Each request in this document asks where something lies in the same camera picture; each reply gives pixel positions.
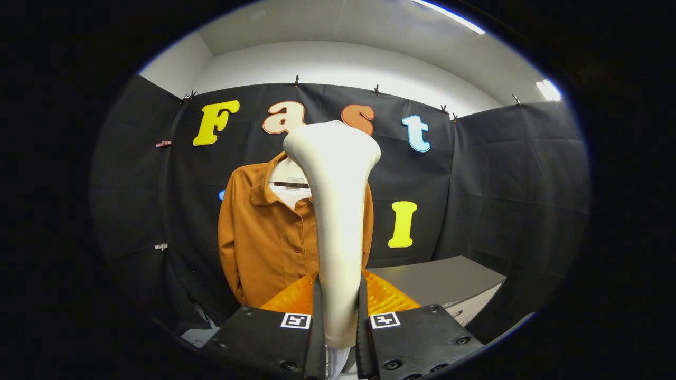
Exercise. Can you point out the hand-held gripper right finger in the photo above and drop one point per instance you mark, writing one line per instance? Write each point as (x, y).
(362, 338)

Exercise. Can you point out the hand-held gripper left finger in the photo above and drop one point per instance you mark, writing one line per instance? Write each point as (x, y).
(318, 338)

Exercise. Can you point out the orange button-up shirt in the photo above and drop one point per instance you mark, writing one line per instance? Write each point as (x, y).
(264, 243)

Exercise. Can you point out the white garment steamer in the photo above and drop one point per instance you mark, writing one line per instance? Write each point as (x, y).
(338, 211)

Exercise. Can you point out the grey cabinet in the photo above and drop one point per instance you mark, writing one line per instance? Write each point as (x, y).
(449, 279)

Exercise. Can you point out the white mannequin torso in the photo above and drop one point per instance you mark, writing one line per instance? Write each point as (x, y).
(290, 198)

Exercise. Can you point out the black backdrop cloth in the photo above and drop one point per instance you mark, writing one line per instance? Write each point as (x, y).
(501, 184)

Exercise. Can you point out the small ceiling light panel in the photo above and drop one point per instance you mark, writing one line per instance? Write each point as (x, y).
(549, 91)

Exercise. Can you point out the long ceiling light panel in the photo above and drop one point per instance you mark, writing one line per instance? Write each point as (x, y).
(454, 17)

